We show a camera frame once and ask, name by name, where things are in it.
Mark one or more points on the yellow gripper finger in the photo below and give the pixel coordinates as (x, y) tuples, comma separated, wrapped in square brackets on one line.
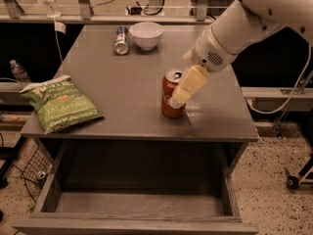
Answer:
[(192, 80)]

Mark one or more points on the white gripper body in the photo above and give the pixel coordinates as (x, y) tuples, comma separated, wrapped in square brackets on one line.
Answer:
[(208, 51)]

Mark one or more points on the red coke can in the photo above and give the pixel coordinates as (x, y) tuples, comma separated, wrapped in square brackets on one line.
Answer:
[(169, 82)]

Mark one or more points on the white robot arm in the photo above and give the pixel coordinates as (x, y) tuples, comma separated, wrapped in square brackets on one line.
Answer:
[(243, 23)]

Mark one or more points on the silver blue can lying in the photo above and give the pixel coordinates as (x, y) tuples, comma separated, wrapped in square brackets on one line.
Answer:
[(121, 46)]

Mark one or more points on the open grey top drawer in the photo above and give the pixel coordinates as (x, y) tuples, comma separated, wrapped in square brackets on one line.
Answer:
[(137, 188)]

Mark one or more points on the white bowl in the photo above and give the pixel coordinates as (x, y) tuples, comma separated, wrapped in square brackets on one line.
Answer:
[(146, 35)]

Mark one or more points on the grey cabinet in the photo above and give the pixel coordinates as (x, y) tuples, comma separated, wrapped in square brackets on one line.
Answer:
[(127, 91)]

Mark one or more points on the green jalapeno chip bag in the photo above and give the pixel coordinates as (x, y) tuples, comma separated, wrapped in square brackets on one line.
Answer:
[(59, 104)]

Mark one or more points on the black caster wheel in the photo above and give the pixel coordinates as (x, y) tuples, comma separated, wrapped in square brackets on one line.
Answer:
[(292, 181)]

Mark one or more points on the plastic water bottle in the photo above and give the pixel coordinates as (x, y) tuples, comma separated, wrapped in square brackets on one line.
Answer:
[(19, 72)]

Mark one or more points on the black wire basket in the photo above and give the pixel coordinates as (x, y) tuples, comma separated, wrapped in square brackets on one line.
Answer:
[(37, 169)]

